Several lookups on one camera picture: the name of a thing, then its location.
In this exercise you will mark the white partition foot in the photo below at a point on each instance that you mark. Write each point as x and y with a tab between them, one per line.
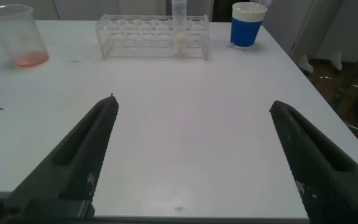
304	64
337	61

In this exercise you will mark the clear glass beaker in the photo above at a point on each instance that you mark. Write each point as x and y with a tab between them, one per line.
20	37

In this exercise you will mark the white folding partition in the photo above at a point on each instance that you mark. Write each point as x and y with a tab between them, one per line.
82	7
291	18

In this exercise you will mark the blue white paper cup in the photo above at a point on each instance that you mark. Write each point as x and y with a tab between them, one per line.
244	32

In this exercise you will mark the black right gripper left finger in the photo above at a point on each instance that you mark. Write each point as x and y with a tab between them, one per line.
73	161

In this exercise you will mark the white pigment test tube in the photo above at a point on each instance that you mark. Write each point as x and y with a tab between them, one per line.
179	40

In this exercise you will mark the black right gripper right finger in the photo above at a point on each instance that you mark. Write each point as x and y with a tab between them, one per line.
322	174

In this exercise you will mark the clear acrylic test tube rack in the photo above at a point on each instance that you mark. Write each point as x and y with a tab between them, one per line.
141	37

